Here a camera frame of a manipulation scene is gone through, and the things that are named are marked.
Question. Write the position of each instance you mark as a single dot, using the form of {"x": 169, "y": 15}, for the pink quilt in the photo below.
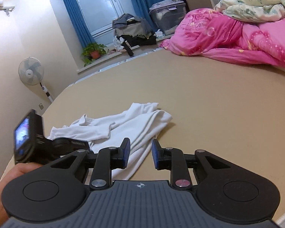
{"x": 211, "y": 34}

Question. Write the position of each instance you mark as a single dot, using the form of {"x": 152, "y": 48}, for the blue left curtain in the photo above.
{"x": 78, "y": 22}

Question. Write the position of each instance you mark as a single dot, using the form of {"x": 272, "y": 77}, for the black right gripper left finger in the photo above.
{"x": 59, "y": 188}

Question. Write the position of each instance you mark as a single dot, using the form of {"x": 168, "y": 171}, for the white small garment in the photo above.
{"x": 141, "y": 123}

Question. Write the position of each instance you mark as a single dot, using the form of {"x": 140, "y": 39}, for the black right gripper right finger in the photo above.
{"x": 221, "y": 188}

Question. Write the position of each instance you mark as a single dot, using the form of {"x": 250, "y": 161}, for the white standing fan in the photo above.
{"x": 31, "y": 72}

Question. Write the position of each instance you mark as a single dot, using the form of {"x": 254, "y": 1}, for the grey plastic storage bin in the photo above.
{"x": 167, "y": 15}

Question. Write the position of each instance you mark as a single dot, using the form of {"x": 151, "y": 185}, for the pile of dark clothes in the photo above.
{"x": 130, "y": 31}

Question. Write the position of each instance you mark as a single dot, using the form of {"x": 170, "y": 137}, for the window glass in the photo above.
{"x": 99, "y": 14}

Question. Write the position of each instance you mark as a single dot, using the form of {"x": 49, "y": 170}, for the potted green plant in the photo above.
{"x": 92, "y": 52}

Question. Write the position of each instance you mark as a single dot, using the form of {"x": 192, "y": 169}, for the person's left hand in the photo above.
{"x": 18, "y": 170}

